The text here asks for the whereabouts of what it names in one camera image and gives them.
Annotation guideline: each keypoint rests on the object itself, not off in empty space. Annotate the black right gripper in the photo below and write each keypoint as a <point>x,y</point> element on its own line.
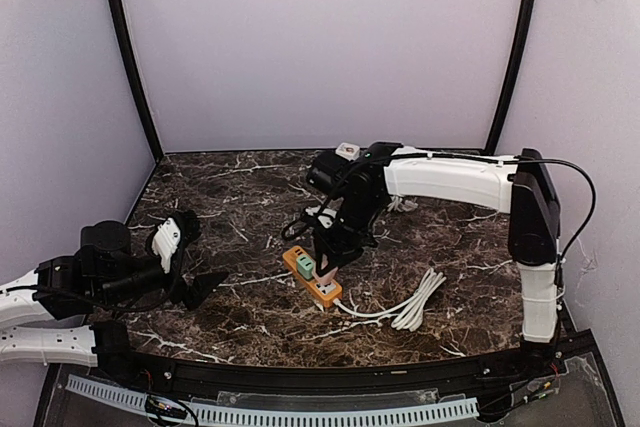
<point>335,250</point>

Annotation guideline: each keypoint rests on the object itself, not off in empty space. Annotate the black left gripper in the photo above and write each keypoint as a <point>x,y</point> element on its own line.
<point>200,287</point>

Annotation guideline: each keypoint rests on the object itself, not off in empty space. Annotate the pink charger plug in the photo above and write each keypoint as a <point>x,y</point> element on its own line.
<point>326,278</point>

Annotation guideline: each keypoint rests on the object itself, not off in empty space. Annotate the green charger plug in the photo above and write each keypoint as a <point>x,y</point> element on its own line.
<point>305,266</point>

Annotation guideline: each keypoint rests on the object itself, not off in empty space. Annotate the orange power strip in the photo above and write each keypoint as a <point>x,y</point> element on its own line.
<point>324,295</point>

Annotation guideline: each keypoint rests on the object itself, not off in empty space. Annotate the white cube power socket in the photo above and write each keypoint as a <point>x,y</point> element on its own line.
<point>348,151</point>

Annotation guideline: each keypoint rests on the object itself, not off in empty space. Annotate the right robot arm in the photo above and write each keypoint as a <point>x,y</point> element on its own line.
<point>460,253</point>

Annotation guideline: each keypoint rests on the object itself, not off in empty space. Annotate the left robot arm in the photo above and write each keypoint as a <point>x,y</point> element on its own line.
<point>70,286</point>

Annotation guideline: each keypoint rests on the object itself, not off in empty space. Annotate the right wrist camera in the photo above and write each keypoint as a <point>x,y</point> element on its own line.
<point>325,171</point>

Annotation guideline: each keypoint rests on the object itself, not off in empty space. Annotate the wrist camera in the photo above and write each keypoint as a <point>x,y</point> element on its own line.
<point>105,238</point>
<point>325,171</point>

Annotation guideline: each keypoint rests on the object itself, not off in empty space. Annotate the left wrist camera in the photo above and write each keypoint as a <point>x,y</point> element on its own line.
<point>105,238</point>

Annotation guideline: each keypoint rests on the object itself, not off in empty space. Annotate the white slotted cable duct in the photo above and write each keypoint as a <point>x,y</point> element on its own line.
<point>244,409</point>

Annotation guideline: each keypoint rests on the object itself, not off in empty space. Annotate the black frame post left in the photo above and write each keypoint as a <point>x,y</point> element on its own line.
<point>128,57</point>

